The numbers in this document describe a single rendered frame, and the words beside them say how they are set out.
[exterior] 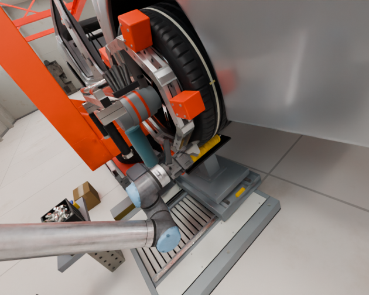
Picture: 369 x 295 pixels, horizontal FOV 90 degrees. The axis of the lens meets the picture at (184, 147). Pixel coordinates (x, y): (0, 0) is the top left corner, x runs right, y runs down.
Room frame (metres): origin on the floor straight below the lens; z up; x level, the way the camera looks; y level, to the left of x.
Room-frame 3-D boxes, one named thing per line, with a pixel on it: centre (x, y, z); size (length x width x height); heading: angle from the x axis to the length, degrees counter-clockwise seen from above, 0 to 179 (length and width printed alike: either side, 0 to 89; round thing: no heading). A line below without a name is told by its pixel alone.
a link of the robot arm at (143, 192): (0.58, 0.22, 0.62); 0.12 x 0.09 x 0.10; 114
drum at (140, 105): (0.87, 0.13, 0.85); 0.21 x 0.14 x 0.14; 114
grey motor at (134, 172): (1.15, 0.25, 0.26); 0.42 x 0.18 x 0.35; 114
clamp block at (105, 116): (0.66, 0.18, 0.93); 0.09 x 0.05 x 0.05; 114
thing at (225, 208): (0.97, -0.09, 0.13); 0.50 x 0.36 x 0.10; 24
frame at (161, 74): (0.90, 0.06, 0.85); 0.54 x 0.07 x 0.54; 24
